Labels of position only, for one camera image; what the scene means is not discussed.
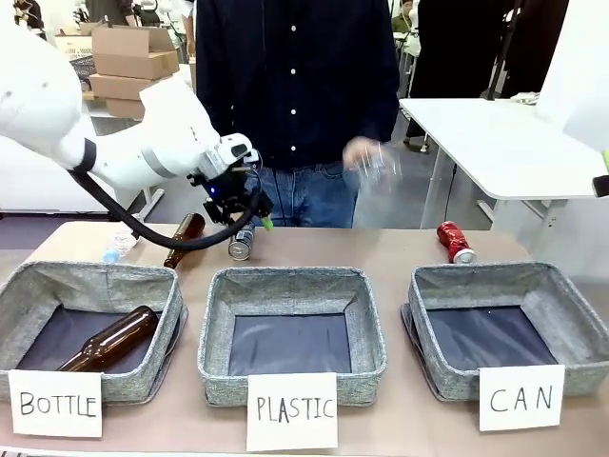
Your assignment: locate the person in dark shirt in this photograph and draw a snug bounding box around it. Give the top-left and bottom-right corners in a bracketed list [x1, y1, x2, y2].
[194, 0, 401, 229]

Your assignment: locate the large open cardboard box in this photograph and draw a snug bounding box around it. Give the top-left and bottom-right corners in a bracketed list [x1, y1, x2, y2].
[91, 25, 181, 81]

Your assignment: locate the clear plastic cup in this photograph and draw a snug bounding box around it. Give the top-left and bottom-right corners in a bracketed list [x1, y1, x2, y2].
[351, 142, 406, 229]

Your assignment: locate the person's left hand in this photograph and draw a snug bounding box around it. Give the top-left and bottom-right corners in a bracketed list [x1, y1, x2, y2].
[342, 136, 390, 172]

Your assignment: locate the white folding table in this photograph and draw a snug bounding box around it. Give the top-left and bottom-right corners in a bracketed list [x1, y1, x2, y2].
[398, 97, 609, 232]

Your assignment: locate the grey fabric basket can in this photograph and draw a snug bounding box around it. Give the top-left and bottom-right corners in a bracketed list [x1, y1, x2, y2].
[401, 260, 609, 403]

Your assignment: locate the flat cardboard box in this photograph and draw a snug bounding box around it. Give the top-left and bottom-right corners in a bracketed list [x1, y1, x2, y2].
[88, 72, 161, 102]

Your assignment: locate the small cardboard box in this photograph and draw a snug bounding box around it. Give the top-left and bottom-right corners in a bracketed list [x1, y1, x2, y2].
[105, 96, 147, 121]

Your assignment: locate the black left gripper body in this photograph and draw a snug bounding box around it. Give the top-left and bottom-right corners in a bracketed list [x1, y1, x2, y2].
[187, 161, 276, 225]

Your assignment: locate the grey fabric basket bottle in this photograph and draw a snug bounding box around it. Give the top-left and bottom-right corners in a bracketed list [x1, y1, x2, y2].
[0, 260, 189, 406]

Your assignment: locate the grey fabric basket plastic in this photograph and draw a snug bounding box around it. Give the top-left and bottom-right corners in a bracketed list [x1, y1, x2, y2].
[197, 266, 389, 407]

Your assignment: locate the white paper label CAN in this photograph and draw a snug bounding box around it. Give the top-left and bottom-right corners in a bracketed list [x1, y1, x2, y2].
[478, 364, 566, 432]

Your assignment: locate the black tripod stand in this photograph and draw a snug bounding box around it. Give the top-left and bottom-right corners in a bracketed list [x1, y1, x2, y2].
[480, 0, 525, 102]

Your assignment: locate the crushed red can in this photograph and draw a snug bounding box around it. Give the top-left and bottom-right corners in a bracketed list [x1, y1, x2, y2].
[436, 220, 478, 266]

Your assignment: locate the dark aluminium can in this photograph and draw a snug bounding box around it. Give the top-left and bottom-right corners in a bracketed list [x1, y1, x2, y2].
[227, 221, 257, 262]

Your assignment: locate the white paper label BOTTLE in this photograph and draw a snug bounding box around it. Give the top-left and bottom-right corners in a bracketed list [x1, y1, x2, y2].
[8, 368, 105, 439]

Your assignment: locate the black corrugated cable hose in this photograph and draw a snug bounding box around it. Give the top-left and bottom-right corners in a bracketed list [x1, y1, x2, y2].
[68, 166, 264, 251]

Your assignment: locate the brown glass bottle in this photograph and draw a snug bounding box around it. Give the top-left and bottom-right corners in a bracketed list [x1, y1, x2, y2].
[163, 212, 206, 270]
[56, 306, 161, 373]

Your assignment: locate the white paper label PLASTIC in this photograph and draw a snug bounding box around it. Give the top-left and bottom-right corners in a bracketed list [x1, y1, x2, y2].
[246, 372, 340, 452]

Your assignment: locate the crumpled clear plastic bottle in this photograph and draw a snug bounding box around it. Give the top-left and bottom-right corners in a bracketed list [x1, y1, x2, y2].
[101, 228, 142, 265]

